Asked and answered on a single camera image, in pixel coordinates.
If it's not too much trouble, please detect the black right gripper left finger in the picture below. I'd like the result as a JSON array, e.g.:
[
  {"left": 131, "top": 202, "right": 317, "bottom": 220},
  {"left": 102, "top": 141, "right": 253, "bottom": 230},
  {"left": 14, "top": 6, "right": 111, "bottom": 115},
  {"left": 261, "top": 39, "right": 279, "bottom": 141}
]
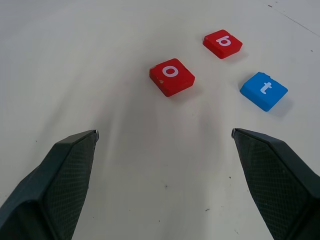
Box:
[{"left": 0, "top": 129, "right": 100, "bottom": 240}]

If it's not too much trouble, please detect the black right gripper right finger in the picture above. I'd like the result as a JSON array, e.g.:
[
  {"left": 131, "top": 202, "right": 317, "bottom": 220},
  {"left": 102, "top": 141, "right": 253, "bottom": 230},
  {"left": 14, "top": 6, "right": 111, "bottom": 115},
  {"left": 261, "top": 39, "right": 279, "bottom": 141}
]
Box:
[{"left": 231, "top": 127, "right": 320, "bottom": 240}]

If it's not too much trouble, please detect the blue tile letter t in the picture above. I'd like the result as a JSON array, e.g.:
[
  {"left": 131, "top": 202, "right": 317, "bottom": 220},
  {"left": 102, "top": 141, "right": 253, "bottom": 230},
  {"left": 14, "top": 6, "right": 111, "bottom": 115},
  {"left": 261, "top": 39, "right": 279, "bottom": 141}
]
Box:
[{"left": 239, "top": 71, "right": 289, "bottom": 112}]

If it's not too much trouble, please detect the red tile letter o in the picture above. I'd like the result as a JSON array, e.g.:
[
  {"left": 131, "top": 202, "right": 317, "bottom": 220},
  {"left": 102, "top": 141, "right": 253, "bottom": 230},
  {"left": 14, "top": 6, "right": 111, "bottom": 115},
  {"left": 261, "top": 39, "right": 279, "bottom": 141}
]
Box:
[{"left": 149, "top": 58, "right": 196, "bottom": 98}]

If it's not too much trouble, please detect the red tile letter b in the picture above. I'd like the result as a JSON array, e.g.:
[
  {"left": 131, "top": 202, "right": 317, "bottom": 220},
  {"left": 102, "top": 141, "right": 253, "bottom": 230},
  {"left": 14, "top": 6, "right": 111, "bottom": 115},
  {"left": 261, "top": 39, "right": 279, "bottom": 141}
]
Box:
[{"left": 202, "top": 29, "right": 244, "bottom": 60}]

